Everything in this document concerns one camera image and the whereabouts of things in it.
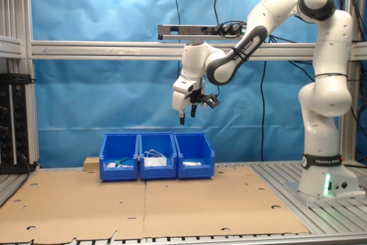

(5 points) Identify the blue plastic bin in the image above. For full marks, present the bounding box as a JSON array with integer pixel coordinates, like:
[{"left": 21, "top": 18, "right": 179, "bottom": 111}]
[
  {"left": 138, "top": 132, "right": 178, "bottom": 181},
  {"left": 99, "top": 133, "right": 140, "bottom": 182},
  {"left": 174, "top": 133, "right": 215, "bottom": 180}
]

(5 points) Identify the grey power strip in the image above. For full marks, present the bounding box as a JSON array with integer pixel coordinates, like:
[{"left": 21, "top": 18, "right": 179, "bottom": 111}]
[{"left": 157, "top": 22, "right": 248, "bottom": 41}]

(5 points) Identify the brown cardboard sheet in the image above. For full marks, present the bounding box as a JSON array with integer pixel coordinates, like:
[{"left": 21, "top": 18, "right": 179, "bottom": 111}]
[
  {"left": 142, "top": 164, "right": 311, "bottom": 240},
  {"left": 0, "top": 169, "right": 147, "bottom": 244}
]

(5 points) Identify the OSB wooden board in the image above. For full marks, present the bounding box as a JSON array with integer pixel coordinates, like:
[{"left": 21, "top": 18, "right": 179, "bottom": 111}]
[{"left": 84, "top": 157, "right": 101, "bottom": 172}]

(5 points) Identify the horizontal aluminium beam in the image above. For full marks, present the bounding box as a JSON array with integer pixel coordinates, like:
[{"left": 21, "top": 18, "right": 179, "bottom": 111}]
[{"left": 30, "top": 40, "right": 367, "bottom": 61}]

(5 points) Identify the black electronics rack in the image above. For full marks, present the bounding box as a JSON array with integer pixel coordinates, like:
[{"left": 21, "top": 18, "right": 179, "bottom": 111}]
[{"left": 0, "top": 73, "right": 37, "bottom": 174}]

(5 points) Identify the short aluminium beam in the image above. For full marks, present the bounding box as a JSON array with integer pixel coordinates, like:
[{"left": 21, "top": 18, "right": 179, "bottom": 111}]
[{"left": 0, "top": 35, "right": 24, "bottom": 58}]

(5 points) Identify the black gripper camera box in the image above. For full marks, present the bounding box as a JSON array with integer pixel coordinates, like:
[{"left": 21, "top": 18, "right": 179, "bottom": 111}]
[{"left": 190, "top": 90, "right": 221, "bottom": 110}]

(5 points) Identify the long black hanging cable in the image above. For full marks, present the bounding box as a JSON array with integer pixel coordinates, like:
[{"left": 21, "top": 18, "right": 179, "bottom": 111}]
[{"left": 260, "top": 35, "right": 268, "bottom": 162}]

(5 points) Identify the black looped cable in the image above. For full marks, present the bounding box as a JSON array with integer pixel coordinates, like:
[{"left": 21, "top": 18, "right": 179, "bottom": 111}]
[{"left": 268, "top": 34, "right": 315, "bottom": 82}]

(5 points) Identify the black rack cable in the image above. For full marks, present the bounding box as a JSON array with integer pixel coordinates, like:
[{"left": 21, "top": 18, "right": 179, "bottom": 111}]
[{"left": 19, "top": 153, "right": 40, "bottom": 174}]

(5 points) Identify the aluminium frame post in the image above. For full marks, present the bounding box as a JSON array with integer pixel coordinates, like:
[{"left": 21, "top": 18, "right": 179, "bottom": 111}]
[
  {"left": 340, "top": 0, "right": 367, "bottom": 166},
  {"left": 0, "top": 0, "right": 40, "bottom": 169}
]

